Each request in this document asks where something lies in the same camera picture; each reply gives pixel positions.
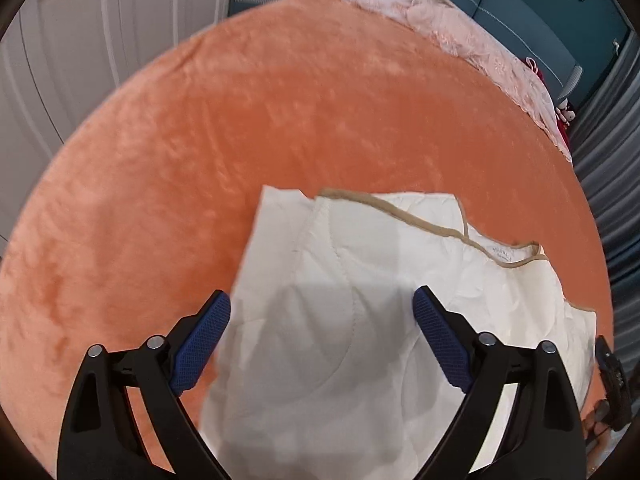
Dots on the person's right hand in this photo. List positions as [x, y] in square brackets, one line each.
[598, 435]

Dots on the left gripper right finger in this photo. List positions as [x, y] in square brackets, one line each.
[543, 436]

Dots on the cream quilted jacket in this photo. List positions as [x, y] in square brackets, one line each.
[323, 372]

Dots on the pink lace quilt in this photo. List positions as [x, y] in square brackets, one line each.
[454, 32]

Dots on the white panelled wardrobe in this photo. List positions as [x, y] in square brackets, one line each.
[60, 59]

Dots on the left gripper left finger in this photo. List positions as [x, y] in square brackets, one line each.
[100, 438]

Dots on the grey curtain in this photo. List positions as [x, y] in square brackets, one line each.
[605, 145]

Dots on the blue upholstered headboard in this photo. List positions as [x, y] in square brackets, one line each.
[573, 41]

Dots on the plush toy by headboard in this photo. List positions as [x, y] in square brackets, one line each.
[565, 112]

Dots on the orange plush bedspread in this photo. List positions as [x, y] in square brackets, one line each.
[146, 210]

